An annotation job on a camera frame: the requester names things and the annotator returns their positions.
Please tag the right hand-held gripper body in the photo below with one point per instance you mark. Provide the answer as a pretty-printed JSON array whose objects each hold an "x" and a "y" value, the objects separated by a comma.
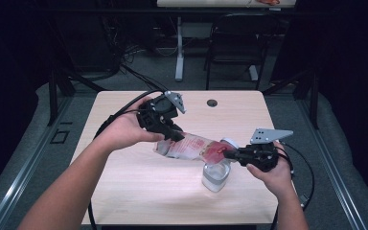
[{"x": 262, "y": 156}]

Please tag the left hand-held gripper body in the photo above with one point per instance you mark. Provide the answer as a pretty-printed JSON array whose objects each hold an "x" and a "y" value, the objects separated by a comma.
[{"x": 155, "y": 116}]

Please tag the clear plastic bag red print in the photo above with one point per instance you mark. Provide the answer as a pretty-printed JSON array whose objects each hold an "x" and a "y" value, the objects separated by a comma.
[{"x": 188, "y": 147}]

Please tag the clear plastic cup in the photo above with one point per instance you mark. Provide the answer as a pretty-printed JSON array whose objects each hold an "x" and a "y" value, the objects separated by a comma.
[{"x": 215, "y": 179}]

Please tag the person's right hand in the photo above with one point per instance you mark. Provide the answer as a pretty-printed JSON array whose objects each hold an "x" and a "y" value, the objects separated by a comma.
[{"x": 278, "y": 180}]

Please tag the person's left hand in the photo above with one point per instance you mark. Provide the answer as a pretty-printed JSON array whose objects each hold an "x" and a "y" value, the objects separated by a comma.
[{"x": 124, "y": 131}]

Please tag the white jar lid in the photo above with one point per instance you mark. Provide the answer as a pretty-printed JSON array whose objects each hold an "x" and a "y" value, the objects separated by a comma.
[{"x": 231, "y": 142}]

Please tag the wooden desk white legs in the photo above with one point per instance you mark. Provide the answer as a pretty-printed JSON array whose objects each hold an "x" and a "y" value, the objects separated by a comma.
[{"x": 179, "y": 48}]

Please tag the black metal stand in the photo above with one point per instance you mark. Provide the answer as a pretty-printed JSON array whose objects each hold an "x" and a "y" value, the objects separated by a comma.
[
  {"x": 52, "y": 96},
  {"x": 314, "y": 102}
]

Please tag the grey box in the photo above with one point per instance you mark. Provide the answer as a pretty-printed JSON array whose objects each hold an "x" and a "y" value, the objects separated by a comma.
[{"x": 196, "y": 30}]

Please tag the square floor socket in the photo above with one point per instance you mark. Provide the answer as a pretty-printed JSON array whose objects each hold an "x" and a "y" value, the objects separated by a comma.
[{"x": 59, "y": 136}]

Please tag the black equipment cabinet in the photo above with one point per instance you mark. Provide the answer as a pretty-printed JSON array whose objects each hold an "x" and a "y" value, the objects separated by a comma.
[{"x": 86, "y": 41}]

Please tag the black chair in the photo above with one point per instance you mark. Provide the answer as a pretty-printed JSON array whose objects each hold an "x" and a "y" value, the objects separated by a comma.
[{"x": 236, "y": 48}]

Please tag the dark curtain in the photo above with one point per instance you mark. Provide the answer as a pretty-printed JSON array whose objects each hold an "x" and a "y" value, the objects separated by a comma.
[
  {"x": 6, "y": 80},
  {"x": 357, "y": 80}
]

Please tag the orange object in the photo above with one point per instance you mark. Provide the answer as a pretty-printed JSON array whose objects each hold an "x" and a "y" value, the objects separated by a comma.
[{"x": 268, "y": 2}]

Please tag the aluminium floor rail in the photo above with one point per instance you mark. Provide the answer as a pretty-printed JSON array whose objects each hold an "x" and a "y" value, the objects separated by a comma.
[
  {"x": 22, "y": 179},
  {"x": 332, "y": 179}
]

